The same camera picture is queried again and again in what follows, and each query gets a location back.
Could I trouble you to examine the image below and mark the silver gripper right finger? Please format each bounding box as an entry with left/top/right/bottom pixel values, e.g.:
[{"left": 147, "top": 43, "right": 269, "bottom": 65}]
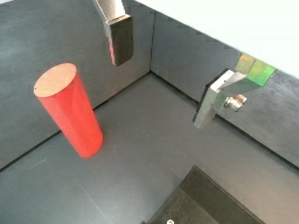
[{"left": 194, "top": 53, "right": 277, "bottom": 129}]

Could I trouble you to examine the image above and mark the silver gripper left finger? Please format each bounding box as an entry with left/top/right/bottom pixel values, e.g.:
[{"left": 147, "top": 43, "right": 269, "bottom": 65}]
[{"left": 93, "top": 0, "right": 134, "bottom": 67}]

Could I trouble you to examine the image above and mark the red oval cylinder peg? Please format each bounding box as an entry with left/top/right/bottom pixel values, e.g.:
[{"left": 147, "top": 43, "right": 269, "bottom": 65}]
[{"left": 34, "top": 63, "right": 105, "bottom": 158}]

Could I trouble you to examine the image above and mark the black curved block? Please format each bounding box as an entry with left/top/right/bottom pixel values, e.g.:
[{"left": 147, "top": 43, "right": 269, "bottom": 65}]
[{"left": 141, "top": 165, "right": 266, "bottom": 224}]

